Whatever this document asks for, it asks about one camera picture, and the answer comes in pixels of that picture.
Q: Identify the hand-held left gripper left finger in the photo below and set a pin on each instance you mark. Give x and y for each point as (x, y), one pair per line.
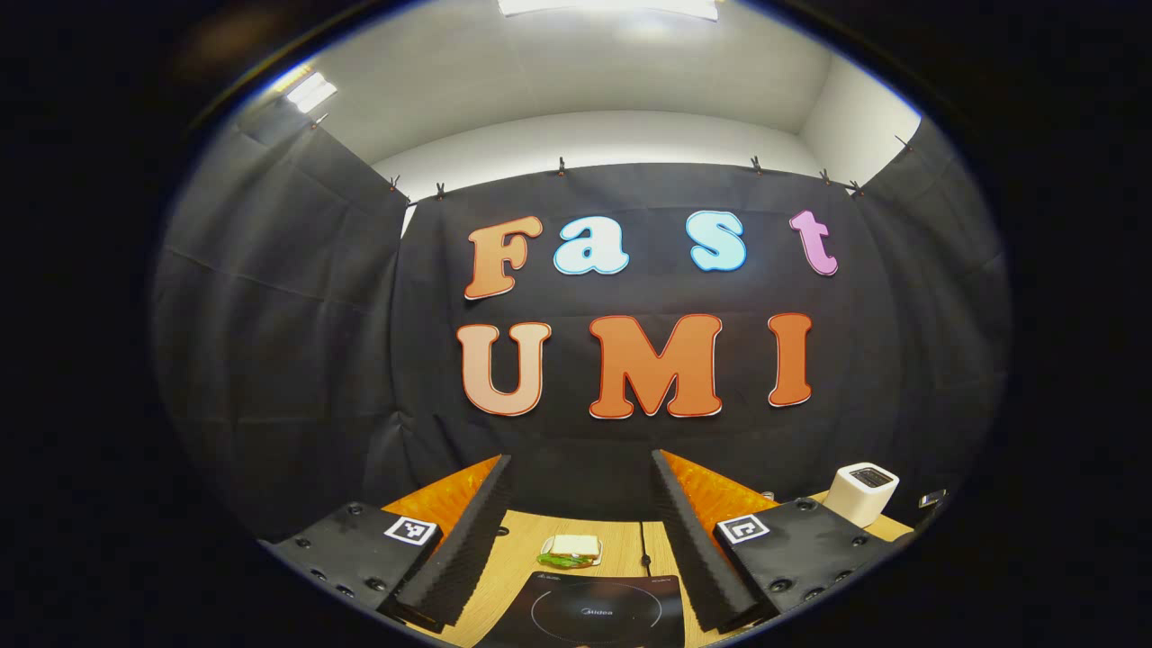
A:
(468, 540)

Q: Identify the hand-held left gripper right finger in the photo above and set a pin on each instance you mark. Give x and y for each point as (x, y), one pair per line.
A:
(693, 549)

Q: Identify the black induction cooktop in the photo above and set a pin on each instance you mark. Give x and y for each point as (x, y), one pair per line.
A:
(630, 621)

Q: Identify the sandwich with lettuce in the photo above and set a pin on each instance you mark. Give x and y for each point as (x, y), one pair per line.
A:
(572, 547)

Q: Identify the white toaster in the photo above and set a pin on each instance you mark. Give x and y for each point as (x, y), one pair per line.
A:
(859, 495)

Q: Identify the small shiny grey object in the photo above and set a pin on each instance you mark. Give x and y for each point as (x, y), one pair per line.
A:
(931, 498)

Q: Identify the row of black clips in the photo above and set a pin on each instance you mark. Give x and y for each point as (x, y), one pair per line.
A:
(561, 167)

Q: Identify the small ceiling light panel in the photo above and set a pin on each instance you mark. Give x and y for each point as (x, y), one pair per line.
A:
(311, 92)

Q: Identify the large ceiling light panel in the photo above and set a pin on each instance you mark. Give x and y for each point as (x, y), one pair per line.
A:
(612, 7)

